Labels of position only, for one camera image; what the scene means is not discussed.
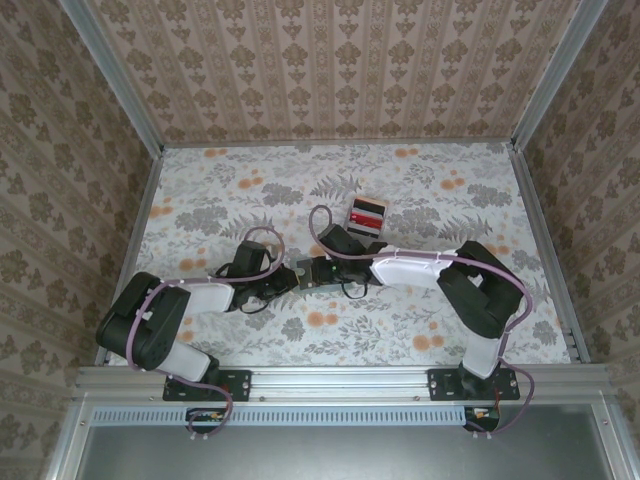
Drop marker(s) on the pale green card holder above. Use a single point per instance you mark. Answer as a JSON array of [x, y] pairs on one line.
[[304, 264]]

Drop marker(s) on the red and grey box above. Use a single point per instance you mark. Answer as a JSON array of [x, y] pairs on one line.
[[367, 229]]

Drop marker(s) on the red credit card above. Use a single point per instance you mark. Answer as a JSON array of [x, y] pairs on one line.
[[370, 202], [365, 217]]

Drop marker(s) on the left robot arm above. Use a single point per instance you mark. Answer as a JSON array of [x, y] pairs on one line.
[[150, 340]]

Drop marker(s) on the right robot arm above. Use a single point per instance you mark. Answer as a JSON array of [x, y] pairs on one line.
[[475, 295]]

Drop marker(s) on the small circuit board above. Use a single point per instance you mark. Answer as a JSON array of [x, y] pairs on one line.
[[205, 416], [482, 415]]

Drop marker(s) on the grey metal sheet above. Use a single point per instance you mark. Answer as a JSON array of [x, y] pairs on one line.
[[340, 455]]

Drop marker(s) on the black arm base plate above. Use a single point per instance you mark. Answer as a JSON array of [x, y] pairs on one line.
[[240, 385], [440, 385]]

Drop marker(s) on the wide aluminium frame rail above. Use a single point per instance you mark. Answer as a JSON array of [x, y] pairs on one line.
[[340, 382]]

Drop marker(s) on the thin aluminium rail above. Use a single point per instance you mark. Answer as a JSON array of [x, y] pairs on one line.
[[340, 143]]

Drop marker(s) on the aluminium side rail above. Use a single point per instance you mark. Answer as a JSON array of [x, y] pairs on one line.
[[547, 250], [144, 210]]

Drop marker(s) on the aluminium frame post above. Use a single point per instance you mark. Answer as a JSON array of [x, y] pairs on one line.
[[560, 75], [115, 80]]

